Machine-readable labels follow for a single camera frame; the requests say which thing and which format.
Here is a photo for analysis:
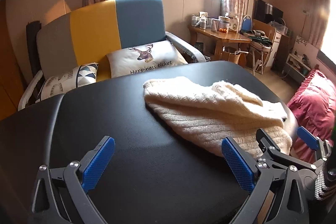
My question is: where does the white shelf unit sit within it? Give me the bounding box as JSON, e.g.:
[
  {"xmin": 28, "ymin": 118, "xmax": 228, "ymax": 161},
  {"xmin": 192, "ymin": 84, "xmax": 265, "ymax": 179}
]
[{"xmin": 285, "ymin": 52, "xmax": 313, "ymax": 83}]

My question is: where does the black television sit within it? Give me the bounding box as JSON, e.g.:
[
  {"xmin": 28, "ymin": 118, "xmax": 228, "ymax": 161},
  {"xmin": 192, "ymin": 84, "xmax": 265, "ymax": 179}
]
[{"xmin": 252, "ymin": 0, "xmax": 284, "ymax": 25}]

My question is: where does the deer print pillow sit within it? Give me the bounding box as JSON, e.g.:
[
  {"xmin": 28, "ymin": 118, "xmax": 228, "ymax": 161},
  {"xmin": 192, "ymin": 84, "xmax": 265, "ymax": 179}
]
[{"xmin": 106, "ymin": 40, "xmax": 188, "ymax": 78}]

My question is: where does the geometric print pillow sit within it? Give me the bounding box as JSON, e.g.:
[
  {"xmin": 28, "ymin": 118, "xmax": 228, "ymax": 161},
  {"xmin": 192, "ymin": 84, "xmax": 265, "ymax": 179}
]
[{"xmin": 37, "ymin": 63, "xmax": 99, "ymax": 102}]

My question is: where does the cream knit sweater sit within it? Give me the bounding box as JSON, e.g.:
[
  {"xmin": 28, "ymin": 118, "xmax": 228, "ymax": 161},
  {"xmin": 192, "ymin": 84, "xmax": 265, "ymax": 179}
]
[{"xmin": 143, "ymin": 76, "xmax": 293, "ymax": 159}]

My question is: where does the wooden desk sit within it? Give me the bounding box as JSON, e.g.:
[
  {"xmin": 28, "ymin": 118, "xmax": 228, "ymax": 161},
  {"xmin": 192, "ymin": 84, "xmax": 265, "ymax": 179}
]
[{"xmin": 188, "ymin": 25, "xmax": 251, "ymax": 62}]

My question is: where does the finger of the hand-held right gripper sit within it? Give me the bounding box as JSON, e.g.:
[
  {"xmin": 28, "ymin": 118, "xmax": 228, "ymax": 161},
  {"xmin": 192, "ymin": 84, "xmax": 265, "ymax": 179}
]
[
  {"xmin": 256, "ymin": 128, "xmax": 319, "ymax": 170},
  {"xmin": 297, "ymin": 126, "xmax": 334, "ymax": 161}
]

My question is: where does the pale side curtain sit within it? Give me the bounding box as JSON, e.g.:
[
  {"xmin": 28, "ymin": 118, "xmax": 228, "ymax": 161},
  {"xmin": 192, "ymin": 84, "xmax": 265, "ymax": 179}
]
[{"xmin": 308, "ymin": 0, "xmax": 332, "ymax": 49}]

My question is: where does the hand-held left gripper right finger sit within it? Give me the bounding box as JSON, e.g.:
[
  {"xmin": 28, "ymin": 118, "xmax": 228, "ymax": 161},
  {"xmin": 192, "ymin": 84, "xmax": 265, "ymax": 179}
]
[{"xmin": 221, "ymin": 137, "xmax": 315, "ymax": 224}]

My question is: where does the large tin can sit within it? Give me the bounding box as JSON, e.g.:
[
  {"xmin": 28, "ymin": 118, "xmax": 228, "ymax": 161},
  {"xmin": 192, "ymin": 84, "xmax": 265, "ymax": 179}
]
[{"xmin": 218, "ymin": 15, "xmax": 231, "ymax": 30}]

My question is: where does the wooden chair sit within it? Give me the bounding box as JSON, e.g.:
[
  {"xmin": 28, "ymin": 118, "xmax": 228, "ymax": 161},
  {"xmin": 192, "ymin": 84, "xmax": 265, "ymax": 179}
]
[{"xmin": 251, "ymin": 19, "xmax": 277, "ymax": 68}]

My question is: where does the grey yellow blue sofa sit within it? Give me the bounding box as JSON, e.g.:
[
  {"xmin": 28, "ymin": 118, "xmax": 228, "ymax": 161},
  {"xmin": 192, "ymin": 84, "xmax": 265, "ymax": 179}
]
[{"xmin": 18, "ymin": 0, "xmax": 206, "ymax": 111}]

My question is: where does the dark green cloth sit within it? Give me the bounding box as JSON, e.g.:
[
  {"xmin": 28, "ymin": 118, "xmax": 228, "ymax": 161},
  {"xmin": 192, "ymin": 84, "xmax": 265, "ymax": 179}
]
[{"xmin": 244, "ymin": 30, "xmax": 273, "ymax": 44}]

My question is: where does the tan bag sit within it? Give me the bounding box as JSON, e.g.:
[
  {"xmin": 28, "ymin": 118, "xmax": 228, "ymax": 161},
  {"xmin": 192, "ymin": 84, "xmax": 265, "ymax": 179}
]
[{"xmin": 223, "ymin": 47, "xmax": 249, "ymax": 66}]

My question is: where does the white cabinet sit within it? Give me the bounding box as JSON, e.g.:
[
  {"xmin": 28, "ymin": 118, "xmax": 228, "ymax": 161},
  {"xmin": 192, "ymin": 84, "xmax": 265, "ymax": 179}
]
[{"xmin": 273, "ymin": 30, "xmax": 291, "ymax": 72}]

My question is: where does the pink ruffled bedspread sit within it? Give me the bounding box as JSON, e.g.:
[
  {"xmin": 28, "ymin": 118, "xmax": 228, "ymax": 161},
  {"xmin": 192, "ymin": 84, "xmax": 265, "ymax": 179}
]
[{"xmin": 287, "ymin": 69, "xmax": 336, "ymax": 163}]

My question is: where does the blue chair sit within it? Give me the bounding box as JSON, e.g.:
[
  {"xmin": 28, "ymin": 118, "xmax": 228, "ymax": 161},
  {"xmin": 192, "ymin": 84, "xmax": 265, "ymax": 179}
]
[{"xmin": 241, "ymin": 15, "xmax": 253, "ymax": 32}]

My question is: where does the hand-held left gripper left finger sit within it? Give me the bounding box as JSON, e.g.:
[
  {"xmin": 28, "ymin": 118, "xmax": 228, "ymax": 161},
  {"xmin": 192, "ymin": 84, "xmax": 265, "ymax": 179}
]
[{"xmin": 31, "ymin": 135, "xmax": 116, "ymax": 224}]

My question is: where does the group of white bottles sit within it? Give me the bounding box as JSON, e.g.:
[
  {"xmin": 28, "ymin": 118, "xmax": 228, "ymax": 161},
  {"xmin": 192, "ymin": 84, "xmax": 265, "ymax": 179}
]
[{"xmin": 191, "ymin": 14, "xmax": 219, "ymax": 31}]

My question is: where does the white metal rack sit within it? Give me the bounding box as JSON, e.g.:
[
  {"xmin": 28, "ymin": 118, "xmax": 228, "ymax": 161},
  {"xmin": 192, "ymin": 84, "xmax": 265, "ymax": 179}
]
[{"xmin": 249, "ymin": 43, "xmax": 273, "ymax": 75}]

